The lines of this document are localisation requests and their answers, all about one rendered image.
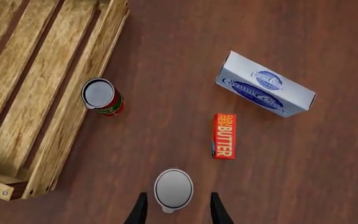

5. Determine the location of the red butter box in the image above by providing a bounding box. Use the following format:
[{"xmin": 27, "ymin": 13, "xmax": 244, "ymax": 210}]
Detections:
[{"xmin": 211, "ymin": 113, "xmax": 237, "ymax": 161}]

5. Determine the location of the white cream cheese box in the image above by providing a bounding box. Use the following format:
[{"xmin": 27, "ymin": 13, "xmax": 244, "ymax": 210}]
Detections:
[{"xmin": 214, "ymin": 50, "xmax": 317, "ymax": 119}]

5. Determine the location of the red and green soup tin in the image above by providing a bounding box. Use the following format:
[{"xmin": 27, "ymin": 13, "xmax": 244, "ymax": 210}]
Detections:
[{"xmin": 81, "ymin": 77, "xmax": 126, "ymax": 118}]

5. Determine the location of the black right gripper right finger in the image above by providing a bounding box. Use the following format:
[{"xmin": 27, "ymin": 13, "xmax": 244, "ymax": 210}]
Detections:
[{"xmin": 210, "ymin": 192, "xmax": 235, "ymax": 224}]

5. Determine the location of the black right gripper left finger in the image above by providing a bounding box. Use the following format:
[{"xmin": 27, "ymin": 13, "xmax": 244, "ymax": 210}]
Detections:
[{"xmin": 125, "ymin": 192, "xmax": 149, "ymax": 224}]

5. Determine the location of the wooden slat tray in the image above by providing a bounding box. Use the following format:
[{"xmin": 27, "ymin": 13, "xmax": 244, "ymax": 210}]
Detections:
[{"xmin": 0, "ymin": 0, "xmax": 131, "ymax": 202}]

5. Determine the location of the silver-topped tin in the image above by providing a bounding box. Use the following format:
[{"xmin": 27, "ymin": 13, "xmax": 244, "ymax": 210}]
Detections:
[{"xmin": 153, "ymin": 168, "xmax": 195, "ymax": 215}]

